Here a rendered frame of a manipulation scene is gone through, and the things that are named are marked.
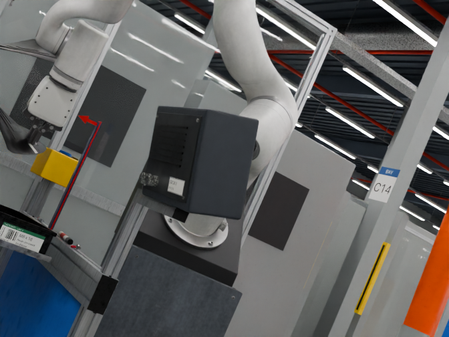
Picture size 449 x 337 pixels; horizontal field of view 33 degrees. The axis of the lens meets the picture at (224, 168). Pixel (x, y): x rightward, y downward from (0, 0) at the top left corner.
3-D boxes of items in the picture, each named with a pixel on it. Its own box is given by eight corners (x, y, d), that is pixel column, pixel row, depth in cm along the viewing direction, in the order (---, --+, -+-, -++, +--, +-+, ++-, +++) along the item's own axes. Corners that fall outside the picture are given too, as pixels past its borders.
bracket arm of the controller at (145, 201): (131, 200, 165) (137, 188, 165) (143, 206, 166) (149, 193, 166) (171, 217, 144) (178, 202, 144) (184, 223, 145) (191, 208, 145)
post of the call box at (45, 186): (26, 213, 238) (43, 177, 239) (35, 216, 239) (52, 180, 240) (28, 214, 235) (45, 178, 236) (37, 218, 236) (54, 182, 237)
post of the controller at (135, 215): (99, 271, 163) (137, 187, 165) (111, 276, 165) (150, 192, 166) (103, 274, 161) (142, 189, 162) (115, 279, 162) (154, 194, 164)
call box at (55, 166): (27, 174, 243) (41, 144, 244) (55, 187, 247) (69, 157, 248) (37, 180, 229) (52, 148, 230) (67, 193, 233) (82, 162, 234)
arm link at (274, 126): (256, 178, 192) (307, 112, 178) (227, 214, 178) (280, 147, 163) (218, 148, 193) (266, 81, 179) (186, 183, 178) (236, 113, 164)
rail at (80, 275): (11, 233, 240) (23, 210, 241) (23, 238, 242) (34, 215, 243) (86, 309, 159) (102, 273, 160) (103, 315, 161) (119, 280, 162)
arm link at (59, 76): (83, 77, 195) (77, 87, 196) (52, 61, 191) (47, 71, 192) (87, 85, 188) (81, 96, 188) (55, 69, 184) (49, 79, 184)
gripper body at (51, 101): (81, 85, 195) (60, 122, 197) (45, 67, 191) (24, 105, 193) (85, 93, 189) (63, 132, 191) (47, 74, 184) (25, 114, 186)
